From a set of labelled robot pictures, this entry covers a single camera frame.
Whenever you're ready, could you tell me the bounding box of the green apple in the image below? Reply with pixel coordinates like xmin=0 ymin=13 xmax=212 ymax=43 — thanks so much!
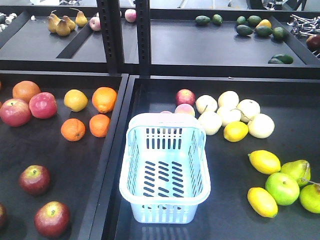
xmin=265 ymin=172 xmax=300 ymax=206

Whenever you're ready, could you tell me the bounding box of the green pear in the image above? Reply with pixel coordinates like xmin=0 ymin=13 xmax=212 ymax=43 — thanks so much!
xmin=299 ymin=184 xmax=320 ymax=214
xmin=280 ymin=159 xmax=311 ymax=187

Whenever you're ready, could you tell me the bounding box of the green pear lower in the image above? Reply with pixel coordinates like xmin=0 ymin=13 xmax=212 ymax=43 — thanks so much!
xmin=299 ymin=184 xmax=320 ymax=214

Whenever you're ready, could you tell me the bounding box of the black wooden fruit stand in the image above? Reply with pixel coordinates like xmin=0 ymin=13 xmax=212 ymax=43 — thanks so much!
xmin=0 ymin=0 xmax=320 ymax=240

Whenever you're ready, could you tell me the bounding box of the white pear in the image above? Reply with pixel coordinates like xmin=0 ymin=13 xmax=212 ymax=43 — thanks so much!
xmin=198 ymin=111 xmax=222 ymax=136
xmin=247 ymin=113 xmax=275 ymax=139

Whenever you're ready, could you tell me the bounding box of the glossy red apple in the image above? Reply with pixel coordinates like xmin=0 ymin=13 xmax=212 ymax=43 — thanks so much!
xmin=29 ymin=92 xmax=58 ymax=119

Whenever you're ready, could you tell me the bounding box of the dark red apple upper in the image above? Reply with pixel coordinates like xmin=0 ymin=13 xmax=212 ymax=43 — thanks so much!
xmin=18 ymin=165 xmax=51 ymax=196

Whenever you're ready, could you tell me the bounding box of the yellow lemon lower right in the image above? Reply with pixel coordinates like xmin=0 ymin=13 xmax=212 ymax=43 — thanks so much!
xmin=247 ymin=187 xmax=278 ymax=218

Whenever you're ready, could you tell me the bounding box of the large orange back left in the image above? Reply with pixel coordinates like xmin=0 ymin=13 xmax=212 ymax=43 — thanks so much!
xmin=12 ymin=80 xmax=41 ymax=103

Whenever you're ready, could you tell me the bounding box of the dark red apple lower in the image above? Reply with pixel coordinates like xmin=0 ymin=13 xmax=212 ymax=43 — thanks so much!
xmin=34 ymin=201 xmax=71 ymax=238

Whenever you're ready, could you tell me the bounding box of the white pear front left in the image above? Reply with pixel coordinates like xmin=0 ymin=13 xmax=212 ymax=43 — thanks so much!
xmin=198 ymin=111 xmax=222 ymax=136

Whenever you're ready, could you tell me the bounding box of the light blue plastic basket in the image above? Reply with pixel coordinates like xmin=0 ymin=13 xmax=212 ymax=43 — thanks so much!
xmin=119 ymin=113 xmax=211 ymax=224

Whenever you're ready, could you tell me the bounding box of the yellow orange citrus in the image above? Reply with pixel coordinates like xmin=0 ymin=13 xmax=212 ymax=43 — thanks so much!
xmin=63 ymin=89 xmax=89 ymax=112

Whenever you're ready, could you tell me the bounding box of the red apple right tray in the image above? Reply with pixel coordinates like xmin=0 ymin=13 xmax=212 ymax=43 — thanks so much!
xmin=175 ymin=88 xmax=196 ymax=106

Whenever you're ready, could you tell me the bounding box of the yellow lemon by pears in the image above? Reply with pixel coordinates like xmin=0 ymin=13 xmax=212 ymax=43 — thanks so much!
xmin=223 ymin=121 xmax=249 ymax=143

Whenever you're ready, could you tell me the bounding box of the large navel orange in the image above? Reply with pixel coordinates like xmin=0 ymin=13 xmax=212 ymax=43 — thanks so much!
xmin=91 ymin=86 xmax=117 ymax=114

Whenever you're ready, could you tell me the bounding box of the pink red apple left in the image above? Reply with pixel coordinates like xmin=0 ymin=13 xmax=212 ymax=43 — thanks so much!
xmin=0 ymin=98 xmax=32 ymax=127

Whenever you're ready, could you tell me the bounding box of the small orange left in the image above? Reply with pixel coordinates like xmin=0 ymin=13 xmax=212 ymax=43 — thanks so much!
xmin=60 ymin=118 xmax=86 ymax=142

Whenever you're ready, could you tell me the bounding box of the dark red apple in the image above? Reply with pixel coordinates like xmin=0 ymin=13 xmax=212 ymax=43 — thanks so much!
xmin=34 ymin=201 xmax=71 ymax=238
xmin=18 ymin=165 xmax=51 ymax=196

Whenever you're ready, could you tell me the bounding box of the yellow lemon upper right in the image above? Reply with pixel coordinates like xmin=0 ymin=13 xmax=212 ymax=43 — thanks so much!
xmin=248 ymin=150 xmax=281 ymax=175

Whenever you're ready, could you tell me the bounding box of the white pear front right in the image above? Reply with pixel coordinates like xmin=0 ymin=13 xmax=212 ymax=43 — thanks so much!
xmin=247 ymin=113 xmax=275 ymax=139

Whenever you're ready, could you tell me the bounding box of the green pear upper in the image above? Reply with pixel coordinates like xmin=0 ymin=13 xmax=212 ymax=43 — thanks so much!
xmin=280 ymin=159 xmax=311 ymax=187

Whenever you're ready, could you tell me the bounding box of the small orange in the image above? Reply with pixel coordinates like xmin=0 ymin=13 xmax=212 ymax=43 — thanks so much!
xmin=60 ymin=118 xmax=86 ymax=142
xmin=89 ymin=114 xmax=111 ymax=138

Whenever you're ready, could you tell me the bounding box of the peach near basket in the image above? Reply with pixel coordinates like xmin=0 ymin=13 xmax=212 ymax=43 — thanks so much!
xmin=174 ymin=103 xmax=196 ymax=117

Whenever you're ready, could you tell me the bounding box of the small orange right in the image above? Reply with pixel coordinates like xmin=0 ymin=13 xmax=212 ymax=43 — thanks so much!
xmin=89 ymin=114 xmax=111 ymax=138

